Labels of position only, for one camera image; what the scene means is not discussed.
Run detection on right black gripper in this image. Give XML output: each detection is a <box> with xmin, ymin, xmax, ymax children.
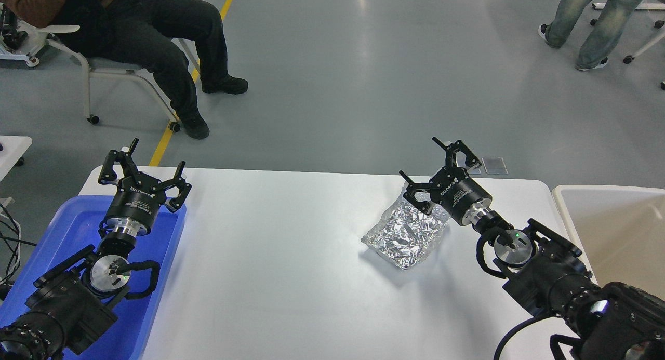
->
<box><xmin>398</xmin><ymin>137</ymin><xmax>493</xmax><ymax>227</ymax></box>

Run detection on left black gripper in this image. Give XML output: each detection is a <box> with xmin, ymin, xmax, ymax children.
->
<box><xmin>98</xmin><ymin>138</ymin><xmax>192</xmax><ymax>235</ymax></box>

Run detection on silver foil bag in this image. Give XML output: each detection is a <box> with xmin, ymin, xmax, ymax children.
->
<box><xmin>361</xmin><ymin>184</ymin><xmax>450</xmax><ymax>270</ymax></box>

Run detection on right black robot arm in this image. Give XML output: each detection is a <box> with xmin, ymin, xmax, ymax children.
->
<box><xmin>401</xmin><ymin>140</ymin><xmax>664</xmax><ymax>359</ymax></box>

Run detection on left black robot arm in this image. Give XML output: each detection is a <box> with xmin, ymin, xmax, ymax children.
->
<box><xmin>2</xmin><ymin>138</ymin><xmax>192</xmax><ymax>359</ymax></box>

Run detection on right metal floor plate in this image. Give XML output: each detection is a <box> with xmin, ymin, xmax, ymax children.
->
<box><xmin>482</xmin><ymin>157</ymin><xmax>509</xmax><ymax>175</ymax></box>

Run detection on blue plastic tray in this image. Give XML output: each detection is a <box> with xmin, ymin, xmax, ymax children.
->
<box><xmin>1</xmin><ymin>195</ymin><xmax>187</xmax><ymax>359</ymax></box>

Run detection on white wheeled chair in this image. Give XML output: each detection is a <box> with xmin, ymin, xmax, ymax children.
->
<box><xmin>35</xmin><ymin>25</ymin><xmax>181</xmax><ymax>132</ymax></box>

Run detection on white side table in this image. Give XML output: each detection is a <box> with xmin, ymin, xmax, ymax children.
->
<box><xmin>1</xmin><ymin>135</ymin><xmax>33</xmax><ymax>181</ymax></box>

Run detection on seated person dark trousers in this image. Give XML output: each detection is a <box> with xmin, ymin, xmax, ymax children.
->
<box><xmin>2</xmin><ymin>0</ymin><xmax>248</xmax><ymax>140</ymax></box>

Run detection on beige plastic bin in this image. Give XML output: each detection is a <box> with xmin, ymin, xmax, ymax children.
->
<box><xmin>552</xmin><ymin>185</ymin><xmax>664</xmax><ymax>298</ymax></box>

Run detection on white equipment cart base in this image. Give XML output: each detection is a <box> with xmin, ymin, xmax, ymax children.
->
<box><xmin>1</xmin><ymin>4</ymin><xmax>48</xmax><ymax>68</ymax></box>

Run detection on standing person in jeans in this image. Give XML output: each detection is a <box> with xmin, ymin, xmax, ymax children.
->
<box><xmin>538</xmin><ymin>0</ymin><xmax>654</xmax><ymax>72</ymax></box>

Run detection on white chair base right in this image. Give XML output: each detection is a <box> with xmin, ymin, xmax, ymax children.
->
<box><xmin>617</xmin><ymin>0</ymin><xmax>663</xmax><ymax>93</ymax></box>

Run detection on black cables at left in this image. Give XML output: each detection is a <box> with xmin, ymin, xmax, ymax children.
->
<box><xmin>0</xmin><ymin>198</ymin><xmax>37</xmax><ymax>301</ymax></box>

